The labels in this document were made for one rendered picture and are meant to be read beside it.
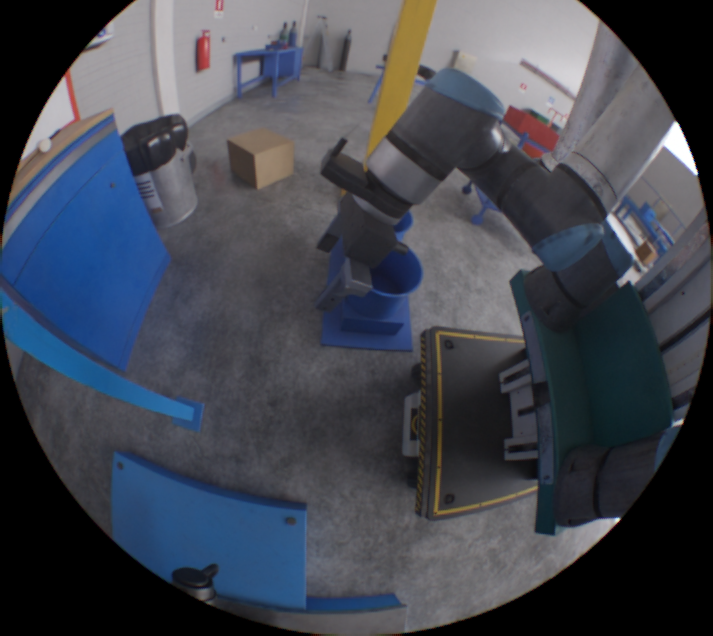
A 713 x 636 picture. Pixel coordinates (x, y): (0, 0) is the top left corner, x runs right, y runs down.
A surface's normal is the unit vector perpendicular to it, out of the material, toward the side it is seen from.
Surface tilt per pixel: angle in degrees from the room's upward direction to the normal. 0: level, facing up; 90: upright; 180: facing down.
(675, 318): 90
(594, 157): 69
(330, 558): 0
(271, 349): 0
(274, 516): 0
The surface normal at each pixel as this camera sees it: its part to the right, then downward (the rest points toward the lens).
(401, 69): -0.03, 0.80
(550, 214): -0.80, -0.07
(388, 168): -0.51, 0.32
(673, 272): -0.98, -0.18
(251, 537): 0.17, -0.58
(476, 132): 0.34, 0.78
